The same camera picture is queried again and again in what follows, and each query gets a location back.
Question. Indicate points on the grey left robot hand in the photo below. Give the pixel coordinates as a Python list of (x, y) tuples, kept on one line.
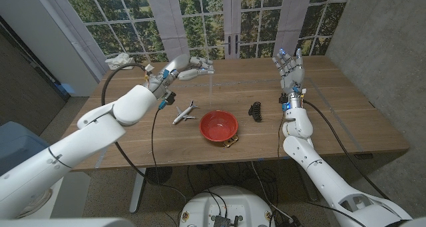
[(173, 69)]

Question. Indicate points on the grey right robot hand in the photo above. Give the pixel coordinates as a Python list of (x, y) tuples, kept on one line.
[(293, 74)]

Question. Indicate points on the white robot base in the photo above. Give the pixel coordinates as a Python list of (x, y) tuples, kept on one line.
[(226, 203)]

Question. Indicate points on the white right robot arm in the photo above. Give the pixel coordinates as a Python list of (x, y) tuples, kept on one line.
[(306, 153)]

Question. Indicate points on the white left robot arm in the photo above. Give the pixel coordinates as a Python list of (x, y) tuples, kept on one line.
[(83, 134)]

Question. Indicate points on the white toy airplane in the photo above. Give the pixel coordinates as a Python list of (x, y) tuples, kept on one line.
[(183, 114)]

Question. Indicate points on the red bowl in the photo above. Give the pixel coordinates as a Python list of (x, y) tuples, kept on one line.
[(218, 125)]

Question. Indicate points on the gold toy car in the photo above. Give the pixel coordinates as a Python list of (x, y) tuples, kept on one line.
[(231, 142)]

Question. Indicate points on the white tissue box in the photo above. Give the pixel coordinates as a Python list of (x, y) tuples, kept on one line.
[(121, 61)]

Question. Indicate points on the black hair claw clip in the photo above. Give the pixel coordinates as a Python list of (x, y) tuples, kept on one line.
[(255, 112)]

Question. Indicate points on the printed window backdrop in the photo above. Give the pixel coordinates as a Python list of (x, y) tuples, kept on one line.
[(206, 20)]

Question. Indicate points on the black round fan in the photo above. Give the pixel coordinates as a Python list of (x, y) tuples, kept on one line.
[(159, 175)]

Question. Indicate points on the white table leg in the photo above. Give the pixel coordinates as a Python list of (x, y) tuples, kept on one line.
[(137, 190)]

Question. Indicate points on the blue-grey container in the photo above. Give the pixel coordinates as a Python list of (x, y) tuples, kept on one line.
[(16, 143)]

